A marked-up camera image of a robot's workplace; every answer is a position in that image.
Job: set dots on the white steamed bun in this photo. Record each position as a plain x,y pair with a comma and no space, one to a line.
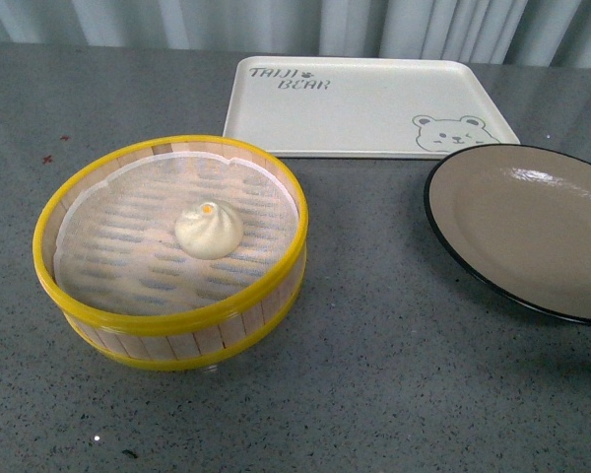
209,230

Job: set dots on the brown plate with black rim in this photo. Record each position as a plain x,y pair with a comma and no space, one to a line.
518,218

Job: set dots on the cream bear print tray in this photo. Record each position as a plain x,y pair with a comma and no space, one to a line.
333,107

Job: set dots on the yellow rimmed bamboo steamer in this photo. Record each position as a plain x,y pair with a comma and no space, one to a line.
182,340

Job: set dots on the grey pleated curtain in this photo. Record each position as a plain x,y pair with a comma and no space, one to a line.
531,33

